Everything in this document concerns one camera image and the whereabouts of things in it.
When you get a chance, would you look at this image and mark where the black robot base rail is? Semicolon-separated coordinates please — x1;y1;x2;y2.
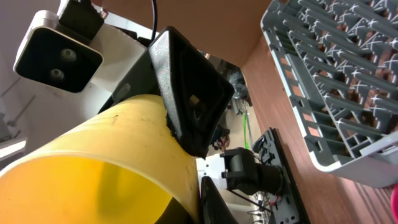
252;128;310;224

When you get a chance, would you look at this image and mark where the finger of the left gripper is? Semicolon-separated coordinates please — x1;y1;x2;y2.
100;26;234;158

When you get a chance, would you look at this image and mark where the yellow plastic cup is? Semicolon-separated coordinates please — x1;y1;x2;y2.
1;95;200;223

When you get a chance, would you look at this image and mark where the grey dishwasher rack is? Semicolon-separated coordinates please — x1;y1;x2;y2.
261;0;397;188

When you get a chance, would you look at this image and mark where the red plastic tray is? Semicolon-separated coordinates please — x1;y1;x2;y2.
390;184;398;223

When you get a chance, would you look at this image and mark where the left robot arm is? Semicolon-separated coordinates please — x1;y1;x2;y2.
100;26;284;195

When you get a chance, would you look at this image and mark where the left black cable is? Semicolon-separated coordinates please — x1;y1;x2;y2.
150;0;159;41

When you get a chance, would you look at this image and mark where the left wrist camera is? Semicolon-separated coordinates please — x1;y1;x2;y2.
12;0;147;94

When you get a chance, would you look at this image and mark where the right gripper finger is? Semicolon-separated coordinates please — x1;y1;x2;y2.
200;176;238;224

